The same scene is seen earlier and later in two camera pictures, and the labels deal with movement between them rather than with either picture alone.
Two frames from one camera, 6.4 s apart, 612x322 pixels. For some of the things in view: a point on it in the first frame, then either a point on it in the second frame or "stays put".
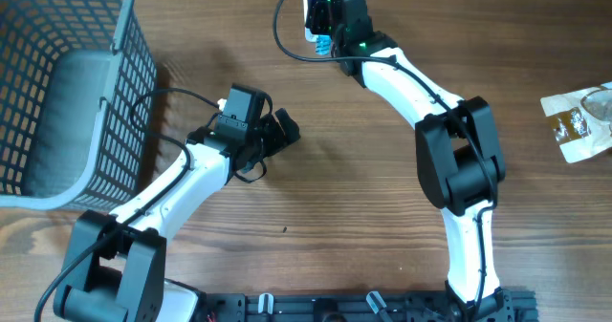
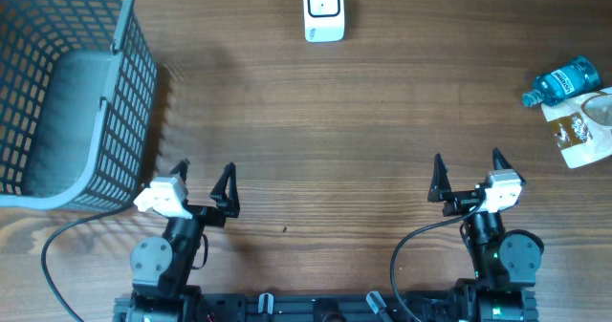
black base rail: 499,305 stays put
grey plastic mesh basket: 77,94 stays put
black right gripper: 319,10 -> 441,191
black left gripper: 278,139 -> 228,205
